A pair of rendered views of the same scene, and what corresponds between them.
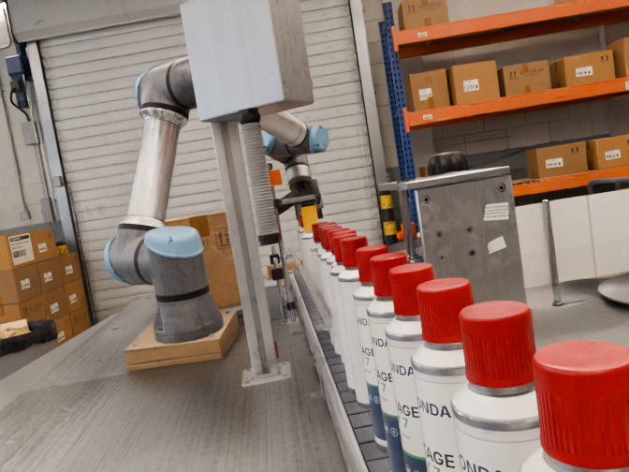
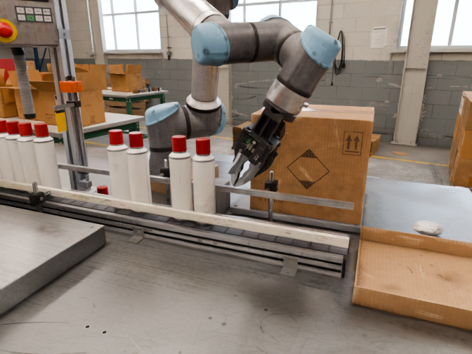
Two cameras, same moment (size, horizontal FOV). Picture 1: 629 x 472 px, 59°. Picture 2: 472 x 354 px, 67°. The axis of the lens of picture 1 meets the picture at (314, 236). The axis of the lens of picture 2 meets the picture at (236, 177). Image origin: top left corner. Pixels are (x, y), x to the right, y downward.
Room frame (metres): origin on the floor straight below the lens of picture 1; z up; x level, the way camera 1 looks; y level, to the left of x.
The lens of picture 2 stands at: (1.95, -0.66, 1.26)
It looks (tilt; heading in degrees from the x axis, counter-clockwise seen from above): 19 degrees down; 116
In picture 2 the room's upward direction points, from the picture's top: straight up
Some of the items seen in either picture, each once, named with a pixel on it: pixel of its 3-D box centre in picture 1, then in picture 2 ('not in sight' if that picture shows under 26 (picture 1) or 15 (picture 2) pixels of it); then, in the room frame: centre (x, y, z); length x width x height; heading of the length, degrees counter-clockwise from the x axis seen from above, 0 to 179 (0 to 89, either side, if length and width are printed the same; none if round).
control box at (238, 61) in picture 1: (248, 54); (20, 10); (0.93, 0.06, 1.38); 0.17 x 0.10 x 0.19; 60
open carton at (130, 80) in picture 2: not in sight; (123, 78); (-1.75, 3.37, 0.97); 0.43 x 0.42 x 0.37; 83
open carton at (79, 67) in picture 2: not in sight; (88, 76); (-2.38, 3.33, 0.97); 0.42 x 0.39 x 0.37; 84
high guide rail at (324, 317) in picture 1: (301, 272); (142, 177); (1.33, 0.04, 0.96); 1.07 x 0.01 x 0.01; 5
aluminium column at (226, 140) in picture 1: (236, 191); (66, 89); (0.99, 0.12, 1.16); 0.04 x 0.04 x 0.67; 5
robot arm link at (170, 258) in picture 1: (174, 258); (166, 123); (1.22, 0.31, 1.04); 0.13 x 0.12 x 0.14; 52
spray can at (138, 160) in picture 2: not in sight; (139, 172); (1.35, 0.00, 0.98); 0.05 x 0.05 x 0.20
